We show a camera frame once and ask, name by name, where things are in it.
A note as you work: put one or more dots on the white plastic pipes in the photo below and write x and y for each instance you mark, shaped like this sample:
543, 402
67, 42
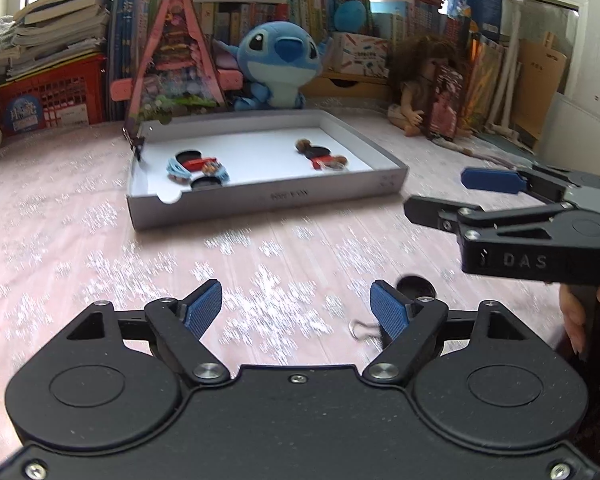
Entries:
509, 60

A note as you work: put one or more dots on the white board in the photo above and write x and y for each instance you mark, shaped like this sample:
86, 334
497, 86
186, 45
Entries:
580, 127

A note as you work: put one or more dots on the blue carton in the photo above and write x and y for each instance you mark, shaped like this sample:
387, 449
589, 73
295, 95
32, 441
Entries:
485, 5

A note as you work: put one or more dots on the red black object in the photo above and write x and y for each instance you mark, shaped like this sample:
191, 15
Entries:
200, 164
321, 160

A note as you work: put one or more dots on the brown-haired doll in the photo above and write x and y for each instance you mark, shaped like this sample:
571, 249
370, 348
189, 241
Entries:
420, 85

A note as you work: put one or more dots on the row of thin picture books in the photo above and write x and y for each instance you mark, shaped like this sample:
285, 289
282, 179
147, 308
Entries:
485, 85

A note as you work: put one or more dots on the pink snowflake tablecloth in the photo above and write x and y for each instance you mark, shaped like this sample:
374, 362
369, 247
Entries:
80, 240

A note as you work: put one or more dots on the clear capsule with beads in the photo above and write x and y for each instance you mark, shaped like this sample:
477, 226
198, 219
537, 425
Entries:
338, 162

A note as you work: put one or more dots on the row of upright books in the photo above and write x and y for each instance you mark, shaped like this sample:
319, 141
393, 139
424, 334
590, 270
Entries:
305, 15

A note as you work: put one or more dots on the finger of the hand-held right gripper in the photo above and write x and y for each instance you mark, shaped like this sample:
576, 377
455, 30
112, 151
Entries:
490, 180
430, 210

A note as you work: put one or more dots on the red plastic basket with sticker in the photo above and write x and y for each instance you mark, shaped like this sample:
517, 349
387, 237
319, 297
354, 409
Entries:
47, 100

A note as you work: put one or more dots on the stack of lying books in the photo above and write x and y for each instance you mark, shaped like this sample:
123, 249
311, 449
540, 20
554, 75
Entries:
50, 20

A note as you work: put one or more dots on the wooden drawer box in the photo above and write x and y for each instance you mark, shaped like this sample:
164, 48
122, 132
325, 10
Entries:
352, 86

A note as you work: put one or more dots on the white box with pencil print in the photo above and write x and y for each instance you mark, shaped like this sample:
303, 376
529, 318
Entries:
362, 54

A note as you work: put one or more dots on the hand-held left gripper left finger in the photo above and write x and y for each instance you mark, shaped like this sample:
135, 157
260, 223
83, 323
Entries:
202, 310

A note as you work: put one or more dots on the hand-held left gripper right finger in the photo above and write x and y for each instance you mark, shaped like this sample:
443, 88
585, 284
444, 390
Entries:
390, 312

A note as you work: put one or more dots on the blue alien plush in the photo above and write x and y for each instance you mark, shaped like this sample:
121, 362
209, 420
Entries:
280, 65

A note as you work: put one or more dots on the black binder clip on tray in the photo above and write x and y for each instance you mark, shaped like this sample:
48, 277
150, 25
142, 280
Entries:
135, 141

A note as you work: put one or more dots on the grey cardboard box tray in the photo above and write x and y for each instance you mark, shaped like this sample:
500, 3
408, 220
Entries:
265, 175

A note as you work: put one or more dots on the brown cardboard sheet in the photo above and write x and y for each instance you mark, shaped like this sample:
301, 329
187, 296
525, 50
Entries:
542, 87

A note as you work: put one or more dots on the pink triangular miniature house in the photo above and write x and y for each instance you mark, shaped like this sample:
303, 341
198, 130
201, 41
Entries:
176, 65

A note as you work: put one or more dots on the person's right hand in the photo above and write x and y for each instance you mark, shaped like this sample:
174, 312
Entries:
574, 320

